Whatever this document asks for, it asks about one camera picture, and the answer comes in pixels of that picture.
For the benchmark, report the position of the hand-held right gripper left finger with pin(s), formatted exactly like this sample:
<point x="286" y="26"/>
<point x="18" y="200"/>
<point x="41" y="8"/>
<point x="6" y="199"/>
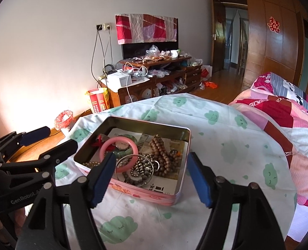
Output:
<point x="103" y="179"/>

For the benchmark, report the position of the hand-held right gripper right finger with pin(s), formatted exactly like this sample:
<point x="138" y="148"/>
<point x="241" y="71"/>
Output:
<point x="199" y="179"/>

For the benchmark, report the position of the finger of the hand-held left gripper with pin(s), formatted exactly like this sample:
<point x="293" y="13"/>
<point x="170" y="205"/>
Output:
<point x="35" y="135"/>
<point x="62" y="149"/>

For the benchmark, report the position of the pink bangle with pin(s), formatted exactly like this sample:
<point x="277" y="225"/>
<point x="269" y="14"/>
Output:
<point x="109" y="142"/>

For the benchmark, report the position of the thin silver bangle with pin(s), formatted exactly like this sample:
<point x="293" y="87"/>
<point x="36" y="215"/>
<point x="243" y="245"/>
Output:
<point x="133" y="155"/>

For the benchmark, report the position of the pink tin box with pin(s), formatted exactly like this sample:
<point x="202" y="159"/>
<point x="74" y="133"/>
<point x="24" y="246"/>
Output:
<point x="143" y="196"/>

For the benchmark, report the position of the waste bin pink liner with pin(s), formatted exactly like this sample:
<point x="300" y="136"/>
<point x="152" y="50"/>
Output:
<point x="64" y="118"/>

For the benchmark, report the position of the green jade bangle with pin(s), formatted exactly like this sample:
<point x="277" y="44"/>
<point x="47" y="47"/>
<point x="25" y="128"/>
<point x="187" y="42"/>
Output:
<point x="129" y="151"/>

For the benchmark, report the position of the white sheet green cloud print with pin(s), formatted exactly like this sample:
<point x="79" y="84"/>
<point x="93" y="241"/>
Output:
<point x="221" y="135"/>

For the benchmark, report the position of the red snack box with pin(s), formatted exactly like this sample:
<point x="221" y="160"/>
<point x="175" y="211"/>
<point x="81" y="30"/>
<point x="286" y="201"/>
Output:
<point x="96" y="101"/>

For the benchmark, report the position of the white cardboard box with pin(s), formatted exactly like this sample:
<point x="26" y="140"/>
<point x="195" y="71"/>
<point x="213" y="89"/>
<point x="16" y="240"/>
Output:
<point x="117" y="80"/>

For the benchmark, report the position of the orange plastic bag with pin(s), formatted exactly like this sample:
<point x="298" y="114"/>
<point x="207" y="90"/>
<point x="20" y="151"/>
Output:
<point x="211" y="84"/>

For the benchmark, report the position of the pink patchwork quilt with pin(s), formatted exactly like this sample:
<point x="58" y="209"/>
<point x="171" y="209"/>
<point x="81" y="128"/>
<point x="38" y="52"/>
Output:
<point x="286" y="125"/>

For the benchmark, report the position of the wooden cabinet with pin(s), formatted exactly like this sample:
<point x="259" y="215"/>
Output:
<point x="193" y="73"/>

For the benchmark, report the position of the white red shopping bag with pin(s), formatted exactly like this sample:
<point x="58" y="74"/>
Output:
<point x="206" y="71"/>

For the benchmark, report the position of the black television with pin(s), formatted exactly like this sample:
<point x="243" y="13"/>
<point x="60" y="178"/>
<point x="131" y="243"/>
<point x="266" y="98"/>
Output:
<point x="133" y="50"/>

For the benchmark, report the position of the white mug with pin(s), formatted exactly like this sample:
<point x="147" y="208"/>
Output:
<point x="174" y="54"/>

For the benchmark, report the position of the clear plastic bag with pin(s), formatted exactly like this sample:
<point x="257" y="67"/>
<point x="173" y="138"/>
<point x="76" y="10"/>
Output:
<point x="152" y="52"/>

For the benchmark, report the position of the red pink patchwork cloth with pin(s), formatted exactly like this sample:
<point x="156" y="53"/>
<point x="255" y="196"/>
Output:
<point x="143" y="28"/>

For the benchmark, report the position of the wooden wardrobe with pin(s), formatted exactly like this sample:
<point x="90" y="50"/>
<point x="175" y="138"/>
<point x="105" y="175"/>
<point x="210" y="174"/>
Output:
<point x="263" y="44"/>

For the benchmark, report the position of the wooden door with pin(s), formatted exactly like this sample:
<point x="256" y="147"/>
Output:
<point x="219" y="31"/>

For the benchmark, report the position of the red paper decoration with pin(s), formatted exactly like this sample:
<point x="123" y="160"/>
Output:
<point x="273" y="24"/>

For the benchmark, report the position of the wall power socket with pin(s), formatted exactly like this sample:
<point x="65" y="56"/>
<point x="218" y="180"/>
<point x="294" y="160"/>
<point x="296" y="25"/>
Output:
<point x="107" y="26"/>

